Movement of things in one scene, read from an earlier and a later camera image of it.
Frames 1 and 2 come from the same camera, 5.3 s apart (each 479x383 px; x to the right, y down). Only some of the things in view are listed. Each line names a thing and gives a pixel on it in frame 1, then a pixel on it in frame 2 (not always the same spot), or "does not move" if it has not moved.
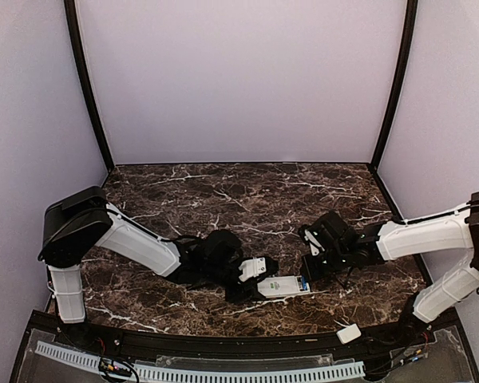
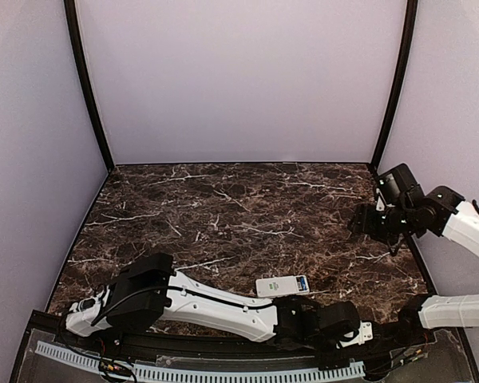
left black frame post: [88, 78] does not move
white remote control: [276, 286] does not move
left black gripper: [240, 294] → [332, 360]
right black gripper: [311, 274] → [364, 222]
